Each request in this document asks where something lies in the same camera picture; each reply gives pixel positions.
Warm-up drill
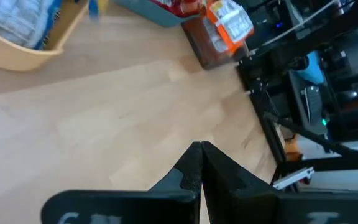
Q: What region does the teal plastic bin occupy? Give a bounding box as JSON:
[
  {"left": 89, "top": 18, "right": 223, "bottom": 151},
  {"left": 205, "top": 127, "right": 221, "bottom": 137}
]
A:
[{"left": 112, "top": 0, "right": 205, "bottom": 28}]

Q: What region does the white aluminium bar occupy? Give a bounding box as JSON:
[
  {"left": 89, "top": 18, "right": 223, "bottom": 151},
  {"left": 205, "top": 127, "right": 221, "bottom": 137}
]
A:
[{"left": 272, "top": 166, "right": 316, "bottom": 191}]

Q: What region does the blue cloth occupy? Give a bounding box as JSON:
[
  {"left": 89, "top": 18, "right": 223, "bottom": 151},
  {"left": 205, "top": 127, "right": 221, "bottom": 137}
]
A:
[{"left": 295, "top": 50, "right": 325, "bottom": 85}]

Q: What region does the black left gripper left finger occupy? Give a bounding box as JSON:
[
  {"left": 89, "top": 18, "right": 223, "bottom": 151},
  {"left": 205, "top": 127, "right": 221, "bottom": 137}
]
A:
[{"left": 40, "top": 141, "right": 203, "bottom": 224}]

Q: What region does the black diagonal strut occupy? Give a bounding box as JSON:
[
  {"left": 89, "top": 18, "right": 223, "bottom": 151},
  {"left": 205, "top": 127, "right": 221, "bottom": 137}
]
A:
[{"left": 262, "top": 111, "right": 358, "bottom": 160}]

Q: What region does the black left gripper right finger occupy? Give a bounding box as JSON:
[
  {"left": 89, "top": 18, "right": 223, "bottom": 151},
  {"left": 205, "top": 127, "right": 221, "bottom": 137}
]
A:
[{"left": 201, "top": 141, "right": 358, "bottom": 224}]

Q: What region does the black device with green light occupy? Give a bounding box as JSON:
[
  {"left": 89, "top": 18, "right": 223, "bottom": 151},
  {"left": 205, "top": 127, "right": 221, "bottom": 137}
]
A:
[{"left": 300, "top": 85, "right": 331, "bottom": 135}]

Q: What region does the yellow plastic bin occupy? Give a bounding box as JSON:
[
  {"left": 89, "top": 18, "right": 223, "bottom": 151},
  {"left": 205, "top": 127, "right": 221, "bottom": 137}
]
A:
[{"left": 0, "top": 0, "right": 90, "bottom": 72}]

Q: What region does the brown plastic bin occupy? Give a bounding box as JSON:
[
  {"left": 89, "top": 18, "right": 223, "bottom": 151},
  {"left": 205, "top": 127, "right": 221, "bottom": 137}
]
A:
[{"left": 181, "top": 14, "right": 250, "bottom": 70}]

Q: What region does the red roast beef ramen pack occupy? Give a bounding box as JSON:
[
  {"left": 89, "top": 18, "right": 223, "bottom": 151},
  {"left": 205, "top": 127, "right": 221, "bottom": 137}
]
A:
[{"left": 150, "top": 0, "right": 209, "bottom": 18}]

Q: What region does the orange small object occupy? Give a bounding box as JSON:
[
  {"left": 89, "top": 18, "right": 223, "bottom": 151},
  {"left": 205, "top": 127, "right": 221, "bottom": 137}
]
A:
[{"left": 283, "top": 133, "right": 301, "bottom": 162}]

